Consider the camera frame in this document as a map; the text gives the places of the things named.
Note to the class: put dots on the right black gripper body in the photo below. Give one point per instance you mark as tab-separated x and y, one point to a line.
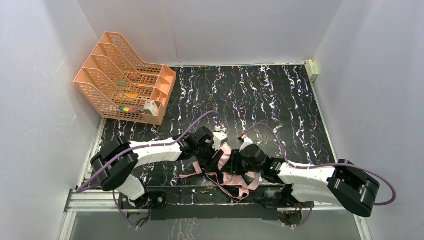
234	164

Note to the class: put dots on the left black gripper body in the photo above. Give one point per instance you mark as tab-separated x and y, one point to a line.
209	160

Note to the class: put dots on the pink and black folding umbrella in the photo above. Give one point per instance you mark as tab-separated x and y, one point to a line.
223	172

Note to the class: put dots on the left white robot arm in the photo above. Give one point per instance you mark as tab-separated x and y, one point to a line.
114	164

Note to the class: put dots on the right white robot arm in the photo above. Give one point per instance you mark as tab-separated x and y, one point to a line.
343	185

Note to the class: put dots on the small white red box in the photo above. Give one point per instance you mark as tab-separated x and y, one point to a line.
151	108

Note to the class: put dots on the colourful marker set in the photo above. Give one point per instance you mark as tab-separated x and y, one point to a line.
129	110

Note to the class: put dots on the orange plastic file organizer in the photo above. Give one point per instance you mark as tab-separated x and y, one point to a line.
114	75

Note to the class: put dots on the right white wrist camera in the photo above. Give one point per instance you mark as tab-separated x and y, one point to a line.
244	141

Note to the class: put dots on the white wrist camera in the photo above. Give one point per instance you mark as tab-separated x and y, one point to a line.
219	137
244	141

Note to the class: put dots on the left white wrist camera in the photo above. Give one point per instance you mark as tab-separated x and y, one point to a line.
219	137

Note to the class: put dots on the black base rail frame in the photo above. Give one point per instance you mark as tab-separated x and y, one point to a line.
190	202

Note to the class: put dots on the white green wall socket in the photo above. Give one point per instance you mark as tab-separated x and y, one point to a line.
311	69

